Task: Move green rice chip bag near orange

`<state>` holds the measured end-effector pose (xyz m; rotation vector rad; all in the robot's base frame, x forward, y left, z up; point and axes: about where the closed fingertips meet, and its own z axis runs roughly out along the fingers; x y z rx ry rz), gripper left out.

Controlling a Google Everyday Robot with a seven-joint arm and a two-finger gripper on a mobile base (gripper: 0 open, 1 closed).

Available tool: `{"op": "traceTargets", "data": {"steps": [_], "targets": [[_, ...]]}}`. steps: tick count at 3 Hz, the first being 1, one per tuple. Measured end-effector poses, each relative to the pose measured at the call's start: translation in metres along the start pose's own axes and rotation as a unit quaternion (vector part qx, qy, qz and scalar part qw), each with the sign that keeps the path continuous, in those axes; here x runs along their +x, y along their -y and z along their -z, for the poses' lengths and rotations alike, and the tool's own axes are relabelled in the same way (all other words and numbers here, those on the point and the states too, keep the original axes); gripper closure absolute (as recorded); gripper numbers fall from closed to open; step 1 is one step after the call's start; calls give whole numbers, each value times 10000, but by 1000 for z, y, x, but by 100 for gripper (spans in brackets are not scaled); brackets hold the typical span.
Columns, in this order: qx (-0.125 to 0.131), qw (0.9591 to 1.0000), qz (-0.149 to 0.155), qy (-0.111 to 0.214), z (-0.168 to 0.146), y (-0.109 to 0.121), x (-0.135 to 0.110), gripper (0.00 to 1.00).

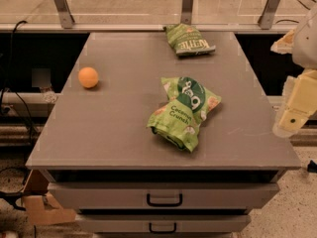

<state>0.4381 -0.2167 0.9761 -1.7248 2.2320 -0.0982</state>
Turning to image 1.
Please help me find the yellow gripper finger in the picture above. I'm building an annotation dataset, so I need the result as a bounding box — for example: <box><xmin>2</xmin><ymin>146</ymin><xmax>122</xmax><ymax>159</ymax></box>
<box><xmin>270</xmin><ymin>30</ymin><xmax>294</xmax><ymax>55</ymax></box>
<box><xmin>272</xmin><ymin>69</ymin><xmax>317</xmax><ymax>138</ymax></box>

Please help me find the green rice chip bag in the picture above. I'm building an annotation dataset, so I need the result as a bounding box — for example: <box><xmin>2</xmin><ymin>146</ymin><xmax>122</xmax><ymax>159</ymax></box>
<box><xmin>147</xmin><ymin>77</ymin><xmax>221</xmax><ymax>153</ymax></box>

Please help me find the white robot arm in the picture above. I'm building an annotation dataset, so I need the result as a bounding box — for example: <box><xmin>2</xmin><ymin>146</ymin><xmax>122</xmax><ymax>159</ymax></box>
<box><xmin>270</xmin><ymin>5</ymin><xmax>317</xmax><ymax>138</ymax></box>

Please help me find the green Kettle chip bag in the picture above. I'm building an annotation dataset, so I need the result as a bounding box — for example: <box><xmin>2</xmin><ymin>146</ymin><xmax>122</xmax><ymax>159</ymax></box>
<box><xmin>163</xmin><ymin>24</ymin><xmax>216</xmax><ymax>57</ymax></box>

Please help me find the black object on floor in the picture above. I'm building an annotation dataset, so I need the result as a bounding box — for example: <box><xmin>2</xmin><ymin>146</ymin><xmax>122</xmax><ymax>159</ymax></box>
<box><xmin>307</xmin><ymin>161</ymin><xmax>317</xmax><ymax>174</ymax></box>

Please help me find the orange fruit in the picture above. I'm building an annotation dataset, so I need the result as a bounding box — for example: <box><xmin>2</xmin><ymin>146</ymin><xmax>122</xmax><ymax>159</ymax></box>
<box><xmin>78</xmin><ymin>67</ymin><xmax>99</xmax><ymax>88</ymax></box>

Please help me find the upper grey drawer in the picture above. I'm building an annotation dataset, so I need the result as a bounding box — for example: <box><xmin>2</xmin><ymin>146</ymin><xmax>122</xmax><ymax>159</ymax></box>
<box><xmin>49</xmin><ymin>182</ymin><xmax>279</xmax><ymax>209</ymax></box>

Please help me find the grey drawer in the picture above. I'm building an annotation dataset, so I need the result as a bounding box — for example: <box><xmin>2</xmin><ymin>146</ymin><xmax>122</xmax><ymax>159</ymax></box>
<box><xmin>49</xmin><ymin>182</ymin><xmax>279</xmax><ymax>209</ymax></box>
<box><xmin>75</xmin><ymin>214</ymin><xmax>251</xmax><ymax>234</ymax></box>

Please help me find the lower grey drawer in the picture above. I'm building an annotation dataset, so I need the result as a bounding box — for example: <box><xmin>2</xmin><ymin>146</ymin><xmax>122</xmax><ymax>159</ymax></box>
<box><xmin>75</xmin><ymin>214</ymin><xmax>251</xmax><ymax>234</ymax></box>

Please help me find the brown cardboard box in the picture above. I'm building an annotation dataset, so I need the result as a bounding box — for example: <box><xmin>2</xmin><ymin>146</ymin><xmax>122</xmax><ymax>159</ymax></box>
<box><xmin>22</xmin><ymin>171</ymin><xmax>76</xmax><ymax>225</ymax></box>

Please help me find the right metal railing bracket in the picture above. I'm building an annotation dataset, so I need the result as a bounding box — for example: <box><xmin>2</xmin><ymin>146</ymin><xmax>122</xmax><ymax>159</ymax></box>
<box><xmin>258</xmin><ymin>0</ymin><xmax>280</xmax><ymax>30</ymax></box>

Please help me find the metal railing bracket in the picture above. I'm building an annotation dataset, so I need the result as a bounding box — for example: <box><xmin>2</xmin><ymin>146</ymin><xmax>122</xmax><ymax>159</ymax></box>
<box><xmin>180</xmin><ymin>0</ymin><xmax>194</xmax><ymax>24</ymax></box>
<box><xmin>53</xmin><ymin>0</ymin><xmax>74</xmax><ymax>29</ymax></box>
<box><xmin>258</xmin><ymin>0</ymin><xmax>280</xmax><ymax>30</ymax></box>

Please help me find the middle metal railing bracket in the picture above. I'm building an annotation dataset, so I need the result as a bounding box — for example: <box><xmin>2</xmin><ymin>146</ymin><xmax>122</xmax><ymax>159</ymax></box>
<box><xmin>180</xmin><ymin>0</ymin><xmax>194</xmax><ymax>24</ymax></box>

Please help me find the left metal railing bracket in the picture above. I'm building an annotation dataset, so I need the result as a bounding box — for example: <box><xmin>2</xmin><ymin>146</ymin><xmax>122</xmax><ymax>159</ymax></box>
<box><xmin>53</xmin><ymin>0</ymin><xmax>74</xmax><ymax>29</ymax></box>

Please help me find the black cable left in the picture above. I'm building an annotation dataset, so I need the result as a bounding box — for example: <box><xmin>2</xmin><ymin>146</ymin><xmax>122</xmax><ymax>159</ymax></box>
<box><xmin>0</xmin><ymin>19</ymin><xmax>41</xmax><ymax>147</ymax></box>

